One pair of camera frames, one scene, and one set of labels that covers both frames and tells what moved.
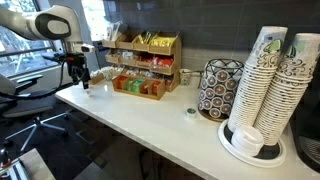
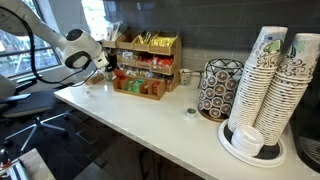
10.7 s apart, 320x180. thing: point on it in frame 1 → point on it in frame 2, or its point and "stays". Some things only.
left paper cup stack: [258, 76] stays
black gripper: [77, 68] → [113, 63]
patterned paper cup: [107, 71] stays
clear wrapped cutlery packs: [113, 31] stays
